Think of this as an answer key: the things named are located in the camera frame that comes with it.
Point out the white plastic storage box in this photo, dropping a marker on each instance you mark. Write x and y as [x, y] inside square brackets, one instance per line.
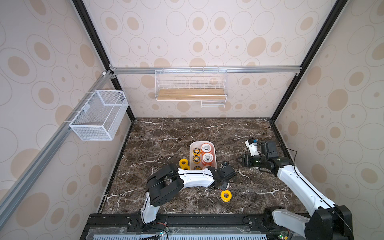
[202, 155]

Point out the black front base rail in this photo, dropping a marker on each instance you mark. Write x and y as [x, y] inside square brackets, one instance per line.
[184, 224]

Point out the white wire wall shelf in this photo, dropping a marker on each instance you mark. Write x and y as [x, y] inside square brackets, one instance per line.
[209, 86]

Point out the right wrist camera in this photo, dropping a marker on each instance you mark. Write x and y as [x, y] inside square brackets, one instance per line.
[252, 145]

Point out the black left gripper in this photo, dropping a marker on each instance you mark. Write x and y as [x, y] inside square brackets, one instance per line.
[226, 184]

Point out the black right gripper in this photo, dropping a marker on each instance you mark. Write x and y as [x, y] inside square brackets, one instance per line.
[248, 160]

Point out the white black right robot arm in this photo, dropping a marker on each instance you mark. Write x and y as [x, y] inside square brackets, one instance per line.
[326, 220]

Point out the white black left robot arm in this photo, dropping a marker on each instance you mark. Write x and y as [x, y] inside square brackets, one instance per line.
[166, 183]

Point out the white mesh wall basket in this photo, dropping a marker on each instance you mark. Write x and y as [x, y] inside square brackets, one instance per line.
[101, 116]

